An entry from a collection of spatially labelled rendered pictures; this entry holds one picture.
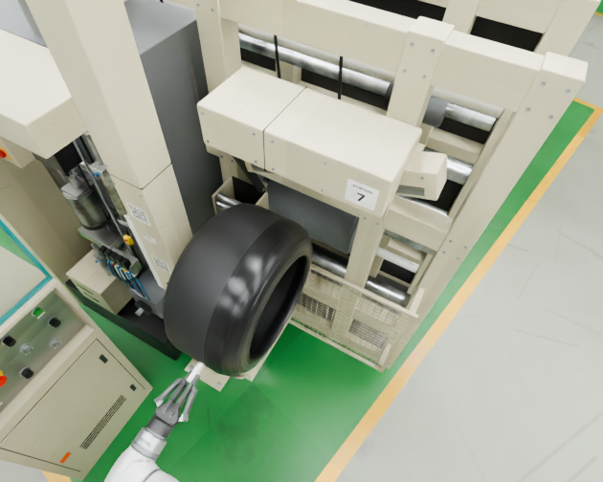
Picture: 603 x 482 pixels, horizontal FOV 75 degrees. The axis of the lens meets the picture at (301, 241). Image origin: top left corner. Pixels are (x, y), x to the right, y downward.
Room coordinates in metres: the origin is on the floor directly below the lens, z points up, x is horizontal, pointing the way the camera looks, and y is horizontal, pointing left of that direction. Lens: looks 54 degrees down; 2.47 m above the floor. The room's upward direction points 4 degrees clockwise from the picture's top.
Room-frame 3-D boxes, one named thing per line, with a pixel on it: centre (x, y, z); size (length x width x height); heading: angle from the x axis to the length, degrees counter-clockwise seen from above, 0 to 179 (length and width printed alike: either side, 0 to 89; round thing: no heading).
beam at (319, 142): (0.95, 0.01, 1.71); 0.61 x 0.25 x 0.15; 65
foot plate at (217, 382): (0.83, 0.49, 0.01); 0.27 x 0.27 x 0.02; 65
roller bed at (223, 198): (1.17, 0.28, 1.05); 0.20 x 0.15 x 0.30; 65
